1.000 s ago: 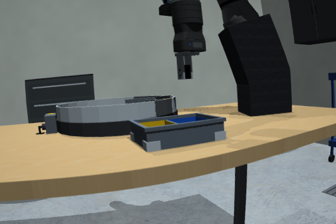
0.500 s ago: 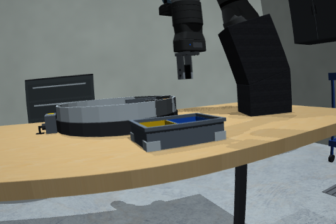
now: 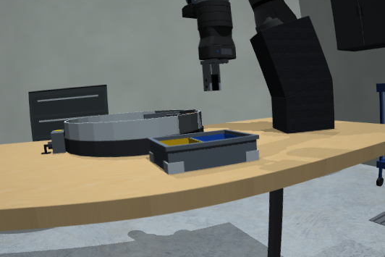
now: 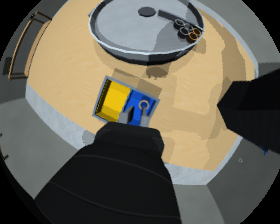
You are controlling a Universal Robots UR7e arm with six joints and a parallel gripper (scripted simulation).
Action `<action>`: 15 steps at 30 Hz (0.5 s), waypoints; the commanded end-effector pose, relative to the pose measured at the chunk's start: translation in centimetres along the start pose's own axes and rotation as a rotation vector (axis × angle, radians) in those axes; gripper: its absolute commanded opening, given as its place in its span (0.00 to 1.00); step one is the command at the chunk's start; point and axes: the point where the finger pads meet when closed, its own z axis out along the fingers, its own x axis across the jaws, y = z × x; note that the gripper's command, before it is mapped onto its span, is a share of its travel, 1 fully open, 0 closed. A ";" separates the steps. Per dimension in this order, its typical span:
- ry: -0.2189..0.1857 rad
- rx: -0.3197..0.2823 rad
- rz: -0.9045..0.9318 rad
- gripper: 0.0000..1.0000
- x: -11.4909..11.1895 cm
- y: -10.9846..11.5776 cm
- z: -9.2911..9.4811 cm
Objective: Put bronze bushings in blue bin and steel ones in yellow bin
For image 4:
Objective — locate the dark grey two-compartment bin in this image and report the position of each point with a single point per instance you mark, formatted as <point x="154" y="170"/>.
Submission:
<point x="113" y="97"/>

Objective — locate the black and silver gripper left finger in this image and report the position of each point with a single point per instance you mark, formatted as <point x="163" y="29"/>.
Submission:
<point x="128" y="114"/>

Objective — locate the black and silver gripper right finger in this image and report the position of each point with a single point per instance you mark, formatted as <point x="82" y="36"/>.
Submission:
<point x="144" y="118"/>

